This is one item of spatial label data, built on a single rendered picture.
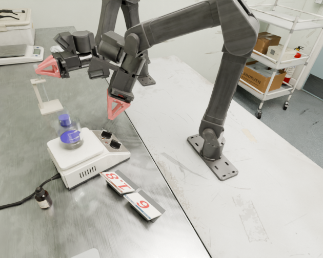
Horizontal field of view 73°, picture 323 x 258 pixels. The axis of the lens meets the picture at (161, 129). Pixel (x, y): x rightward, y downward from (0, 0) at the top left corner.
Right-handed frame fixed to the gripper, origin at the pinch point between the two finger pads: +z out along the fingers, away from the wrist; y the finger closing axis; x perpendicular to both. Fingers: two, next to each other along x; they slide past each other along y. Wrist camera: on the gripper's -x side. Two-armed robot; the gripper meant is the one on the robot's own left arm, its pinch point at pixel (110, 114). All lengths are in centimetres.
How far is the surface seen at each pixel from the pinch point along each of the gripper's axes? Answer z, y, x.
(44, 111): 16.6, -23.3, -19.2
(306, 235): -2, 39, 47
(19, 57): 13, -71, -41
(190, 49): -36, -168, 87
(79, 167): 11.6, 13.8, -5.1
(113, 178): 11.7, 15.1, 4.3
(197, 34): -51, -166, 84
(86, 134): 6.8, 4.3, -5.1
